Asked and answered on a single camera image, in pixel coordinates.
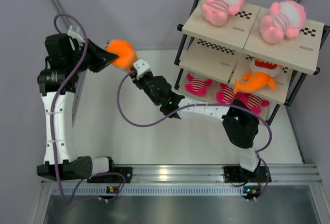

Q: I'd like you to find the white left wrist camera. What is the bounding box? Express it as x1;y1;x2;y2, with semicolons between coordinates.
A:
67;25;85;47

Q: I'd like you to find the beige three-tier shelf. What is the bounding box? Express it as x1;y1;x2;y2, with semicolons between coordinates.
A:
174;0;329;118

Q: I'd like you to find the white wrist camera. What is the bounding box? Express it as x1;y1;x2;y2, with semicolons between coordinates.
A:
133;58;151;80
67;25;85;47

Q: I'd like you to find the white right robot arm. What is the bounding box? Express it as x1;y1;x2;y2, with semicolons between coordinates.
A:
130;72;260;181

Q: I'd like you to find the hot pink plush under shelf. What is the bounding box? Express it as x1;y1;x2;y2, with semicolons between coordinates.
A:
216;83;270;114

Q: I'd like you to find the orange shark plush purple fin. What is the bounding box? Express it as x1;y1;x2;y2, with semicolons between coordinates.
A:
105;39;138;72

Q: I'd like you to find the hot pink plush with glasses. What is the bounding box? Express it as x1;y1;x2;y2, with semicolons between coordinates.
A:
185;73;212;97

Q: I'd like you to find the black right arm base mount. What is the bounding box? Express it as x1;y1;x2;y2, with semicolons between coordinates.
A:
223;166;271;184

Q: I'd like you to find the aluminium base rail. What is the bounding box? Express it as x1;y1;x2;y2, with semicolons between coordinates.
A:
45;164;322;201

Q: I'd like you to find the light pink striped plush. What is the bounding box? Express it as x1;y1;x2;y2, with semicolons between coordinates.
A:
201;0;246;26

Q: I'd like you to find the aluminium corner frame post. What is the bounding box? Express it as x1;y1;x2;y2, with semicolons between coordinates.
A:
50;0;84;49

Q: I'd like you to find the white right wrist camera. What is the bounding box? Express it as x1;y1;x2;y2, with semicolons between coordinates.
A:
133;58;151;80

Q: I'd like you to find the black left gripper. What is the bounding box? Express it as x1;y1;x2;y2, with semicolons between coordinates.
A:
67;38;118;74

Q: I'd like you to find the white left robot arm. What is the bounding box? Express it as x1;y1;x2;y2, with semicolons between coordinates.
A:
37;32;117;182

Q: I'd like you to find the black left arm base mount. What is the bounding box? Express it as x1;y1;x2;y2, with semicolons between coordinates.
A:
87;166;133;183

